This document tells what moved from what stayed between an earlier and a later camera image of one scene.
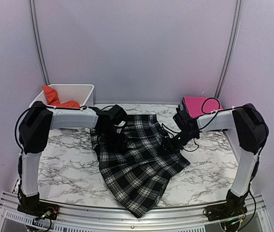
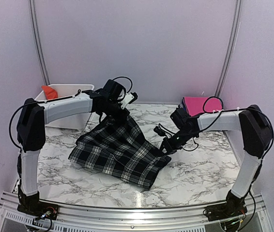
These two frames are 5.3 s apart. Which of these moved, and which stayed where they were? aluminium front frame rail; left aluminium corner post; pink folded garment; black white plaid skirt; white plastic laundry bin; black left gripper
Moved: black white plaid skirt; black left gripper
Stayed: aluminium front frame rail; pink folded garment; white plastic laundry bin; left aluminium corner post
